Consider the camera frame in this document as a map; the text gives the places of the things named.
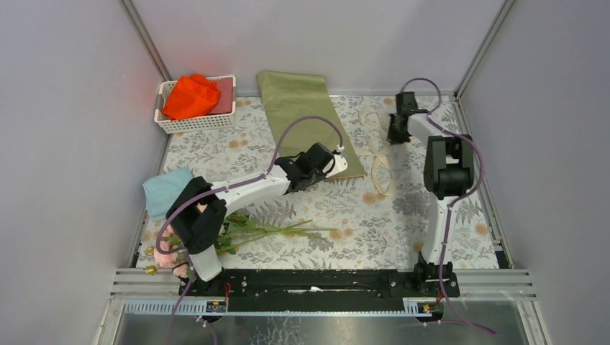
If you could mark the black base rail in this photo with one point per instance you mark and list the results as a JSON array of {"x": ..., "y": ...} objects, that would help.
[{"x": 278, "y": 291}]

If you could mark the dark red cloth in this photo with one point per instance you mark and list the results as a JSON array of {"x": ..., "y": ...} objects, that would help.
[{"x": 224, "y": 106}]

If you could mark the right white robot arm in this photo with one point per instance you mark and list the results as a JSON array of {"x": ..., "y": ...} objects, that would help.
[{"x": 448, "y": 171}]

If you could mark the cream ribbon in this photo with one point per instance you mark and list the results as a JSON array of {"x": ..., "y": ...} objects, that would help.
[{"x": 371, "y": 118}]

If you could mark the light blue towel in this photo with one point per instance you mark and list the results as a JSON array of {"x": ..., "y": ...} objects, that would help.
[{"x": 162, "y": 191}]

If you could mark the orange cloth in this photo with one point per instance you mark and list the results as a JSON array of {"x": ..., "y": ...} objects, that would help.
[{"x": 192, "y": 96}]

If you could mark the olive green wrapping paper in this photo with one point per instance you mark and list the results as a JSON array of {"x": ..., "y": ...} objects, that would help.
[{"x": 300, "y": 113}]

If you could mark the white perforated plastic basket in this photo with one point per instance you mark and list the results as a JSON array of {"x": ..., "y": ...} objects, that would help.
[{"x": 194, "y": 124}]

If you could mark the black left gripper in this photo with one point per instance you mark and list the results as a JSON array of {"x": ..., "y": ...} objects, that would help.
[{"x": 320, "y": 175}]

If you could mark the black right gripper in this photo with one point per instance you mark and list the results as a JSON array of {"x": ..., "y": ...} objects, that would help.
[{"x": 392, "y": 138}]

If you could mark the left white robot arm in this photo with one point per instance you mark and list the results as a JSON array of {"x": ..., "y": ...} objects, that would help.
[{"x": 198, "y": 214}]

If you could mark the pink fake flower bunch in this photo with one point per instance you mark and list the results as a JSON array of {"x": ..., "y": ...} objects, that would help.
[{"x": 237, "y": 231}]

